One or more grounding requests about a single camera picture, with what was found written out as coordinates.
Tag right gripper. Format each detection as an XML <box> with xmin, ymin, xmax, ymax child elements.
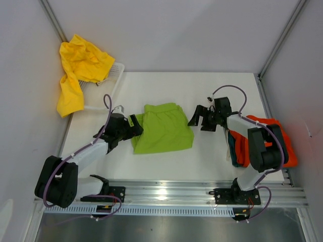
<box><xmin>188</xmin><ymin>105</ymin><xmax>220</xmax><ymax>132</ymax></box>

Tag lime green shorts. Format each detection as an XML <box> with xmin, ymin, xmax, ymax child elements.
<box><xmin>131</xmin><ymin>102</ymin><xmax>194</xmax><ymax>154</ymax></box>

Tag teal green shorts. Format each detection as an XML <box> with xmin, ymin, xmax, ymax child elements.
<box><xmin>226</xmin><ymin>130</ymin><xmax>246</xmax><ymax>167</ymax></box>

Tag orange shorts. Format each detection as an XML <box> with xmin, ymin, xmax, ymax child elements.
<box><xmin>245</xmin><ymin>115</ymin><xmax>298</xmax><ymax>168</ymax></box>

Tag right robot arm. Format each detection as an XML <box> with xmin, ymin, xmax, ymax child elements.
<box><xmin>188</xmin><ymin>97</ymin><xmax>289</xmax><ymax>205</ymax></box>

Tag yellow shorts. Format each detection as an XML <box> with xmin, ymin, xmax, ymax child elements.
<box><xmin>57</xmin><ymin>34</ymin><xmax>115</xmax><ymax>118</ymax></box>

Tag white plastic basket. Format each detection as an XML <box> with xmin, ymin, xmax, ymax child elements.
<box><xmin>79</xmin><ymin>62</ymin><xmax>125</xmax><ymax>111</ymax></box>

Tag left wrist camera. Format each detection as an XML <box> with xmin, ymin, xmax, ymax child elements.
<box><xmin>112</xmin><ymin>105</ymin><xmax>124</xmax><ymax>116</ymax></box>

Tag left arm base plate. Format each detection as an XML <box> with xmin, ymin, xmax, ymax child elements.
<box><xmin>80</xmin><ymin>186</ymin><xmax>126</xmax><ymax>203</ymax></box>

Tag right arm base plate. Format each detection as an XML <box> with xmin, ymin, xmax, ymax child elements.
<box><xmin>214</xmin><ymin>188</ymin><xmax>261</xmax><ymax>205</ymax></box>

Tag slotted cable duct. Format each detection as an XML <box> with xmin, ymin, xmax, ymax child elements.
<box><xmin>44</xmin><ymin>205</ymin><xmax>235</xmax><ymax>217</ymax></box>

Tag aluminium mounting rail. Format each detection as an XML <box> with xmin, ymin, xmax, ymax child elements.
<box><xmin>34</xmin><ymin>179</ymin><xmax>310</xmax><ymax>209</ymax></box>

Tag left aluminium frame post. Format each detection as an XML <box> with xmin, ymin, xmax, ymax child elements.
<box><xmin>39</xmin><ymin>0</ymin><xmax>68</xmax><ymax>42</ymax></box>

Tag aluminium frame post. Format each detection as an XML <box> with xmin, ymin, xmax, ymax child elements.
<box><xmin>39</xmin><ymin>0</ymin><xmax>68</xmax><ymax>42</ymax></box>
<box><xmin>257</xmin><ymin>0</ymin><xmax>311</xmax><ymax>81</ymax></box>

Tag right aluminium frame post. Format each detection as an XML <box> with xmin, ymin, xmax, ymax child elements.
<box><xmin>257</xmin><ymin>0</ymin><xmax>311</xmax><ymax>81</ymax></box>

